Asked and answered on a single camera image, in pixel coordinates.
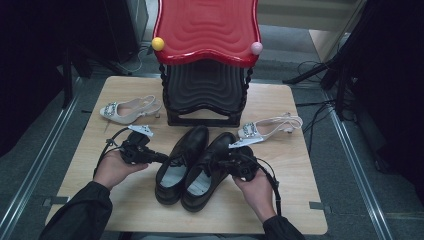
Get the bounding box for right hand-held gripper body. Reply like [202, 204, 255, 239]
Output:
[228, 136, 264, 183]

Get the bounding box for red and black shoe rack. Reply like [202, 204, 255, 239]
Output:
[151, 0, 264, 128]

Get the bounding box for metal floor rail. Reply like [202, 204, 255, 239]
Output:
[322, 89, 395, 240]
[0, 78, 84, 232]

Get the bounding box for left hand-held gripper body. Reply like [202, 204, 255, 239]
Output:
[119, 124, 155, 165]

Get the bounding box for white floor cable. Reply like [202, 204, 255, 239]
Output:
[116, 46, 153, 75]

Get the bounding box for grey table bracket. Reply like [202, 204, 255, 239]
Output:
[308, 201, 333, 215]
[42, 195, 71, 208]

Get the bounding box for left hand-held gripper cable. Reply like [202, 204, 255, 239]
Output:
[93, 127, 130, 178]

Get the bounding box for pink ball knob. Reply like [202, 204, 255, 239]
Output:
[250, 41, 264, 56]

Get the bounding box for hand-held gripper cable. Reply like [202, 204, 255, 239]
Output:
[93, 127, 130, 178]
[256, 156, 283, 216]

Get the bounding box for white slingback heel shoe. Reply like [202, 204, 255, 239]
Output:
[99, 94, 163, 126]
[237, 112, 304, 141]

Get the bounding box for black metal stand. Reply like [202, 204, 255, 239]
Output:
[61, 43, 132, 109]

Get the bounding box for right hand-held gripper cable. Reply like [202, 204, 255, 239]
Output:
[256, 156, 283, 216]

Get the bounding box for black tripod stand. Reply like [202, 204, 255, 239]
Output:
[282, 49, 354, 121]

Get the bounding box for yellow ball knob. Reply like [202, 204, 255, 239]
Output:
[151, 37, 166, 52]

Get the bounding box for person's left hand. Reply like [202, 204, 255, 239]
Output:
[93, 149, 149, 191]

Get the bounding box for black floor cables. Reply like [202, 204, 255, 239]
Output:
[295, 59, 336, 156]

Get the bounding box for black leather shoe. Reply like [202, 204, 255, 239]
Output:
[180, 131, 238, 213]
[154, 124, 210, 206]

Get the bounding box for person's right hand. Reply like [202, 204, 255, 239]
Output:
[233, 168, 278, 223]

